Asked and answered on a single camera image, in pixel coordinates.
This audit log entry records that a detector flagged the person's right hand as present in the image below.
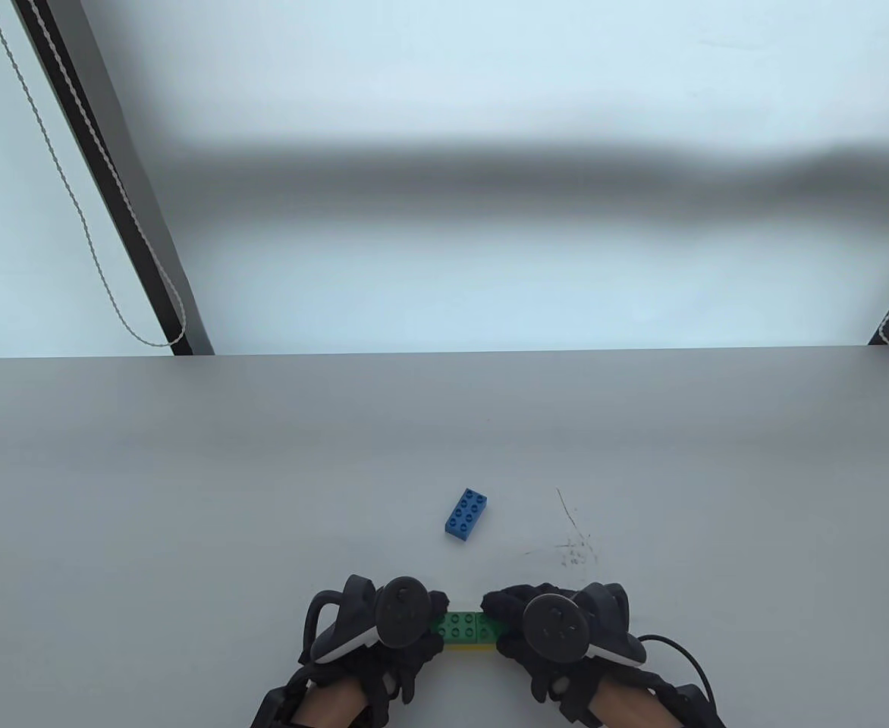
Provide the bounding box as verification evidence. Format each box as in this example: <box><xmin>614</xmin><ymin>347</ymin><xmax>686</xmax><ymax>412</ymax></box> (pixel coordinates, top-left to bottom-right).
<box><xmin>479</xmin><ymin>582</ymin><xmax>644</xmax><ymax>719</ymax></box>

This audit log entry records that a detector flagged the person's left hand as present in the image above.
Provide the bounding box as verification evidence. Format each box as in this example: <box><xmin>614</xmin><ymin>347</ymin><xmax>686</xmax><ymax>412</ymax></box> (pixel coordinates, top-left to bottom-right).
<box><xmin>297</xmin><ymin>575</ymin><xmax>454</xmax><ymax>711</ymax></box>

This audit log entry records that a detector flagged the green toy building brick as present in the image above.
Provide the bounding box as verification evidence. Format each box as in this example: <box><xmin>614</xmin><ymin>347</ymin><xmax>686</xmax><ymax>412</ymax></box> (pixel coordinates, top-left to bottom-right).
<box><xmin>429</xmin><ymin>610</ymin><xmax>508</xmax><ymax>643</ymax></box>

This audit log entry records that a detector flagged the person's right forearm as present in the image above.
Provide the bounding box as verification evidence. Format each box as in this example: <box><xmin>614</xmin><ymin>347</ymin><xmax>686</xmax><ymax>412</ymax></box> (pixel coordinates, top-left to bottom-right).
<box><xmin>590</xmin><ymin>676</ymin><xmax>664</xmax><ymax>728</ymax></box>

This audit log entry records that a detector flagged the person's left forearm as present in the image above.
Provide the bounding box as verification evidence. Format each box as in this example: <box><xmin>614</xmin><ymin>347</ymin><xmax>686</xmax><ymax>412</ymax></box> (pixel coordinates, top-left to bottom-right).
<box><xmin>298</xmin><ymin>673</ymin><xmax>375</xmax><ymax>728</ymax></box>

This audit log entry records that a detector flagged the black glove-mounted controller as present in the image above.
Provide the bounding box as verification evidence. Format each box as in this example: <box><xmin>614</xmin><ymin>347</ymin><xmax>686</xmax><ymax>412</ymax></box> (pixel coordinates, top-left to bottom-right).
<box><xmin>306</xmin><ymin>574</ymin><xmax>436</xmax><ymax>667</ymax></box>
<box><xmin>521</xmin><ymin>582</ymin><xmax>647</xmax><ymax>669</ymax></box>

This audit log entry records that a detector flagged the blue toy building brick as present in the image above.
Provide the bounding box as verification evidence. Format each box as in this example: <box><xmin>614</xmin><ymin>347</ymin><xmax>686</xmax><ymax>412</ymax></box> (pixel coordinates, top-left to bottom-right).
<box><xmin>444</xmin><ymin>488</ymin><xmax>489</xmax><ymax>543</ymax></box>

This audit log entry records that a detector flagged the black cable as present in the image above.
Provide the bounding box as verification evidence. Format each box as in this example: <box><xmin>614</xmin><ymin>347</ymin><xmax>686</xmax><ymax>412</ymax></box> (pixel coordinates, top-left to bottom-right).
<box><xmin>636</xmin><ymin>635</ymin><xmax>716</xmax><ymax>700</ymax></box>

